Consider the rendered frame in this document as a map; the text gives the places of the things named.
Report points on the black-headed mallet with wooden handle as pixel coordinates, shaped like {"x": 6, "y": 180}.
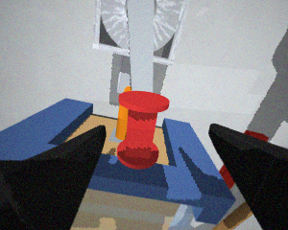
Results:
{"x": 242, "y": 213}

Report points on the red block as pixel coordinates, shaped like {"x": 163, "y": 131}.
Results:
{"x": 224, "y": 172}

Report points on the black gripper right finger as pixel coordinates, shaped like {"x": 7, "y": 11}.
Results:
{"x": 260, "y": 170}

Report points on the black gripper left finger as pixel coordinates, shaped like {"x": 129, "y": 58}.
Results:
{"x": 47, "y": 189}

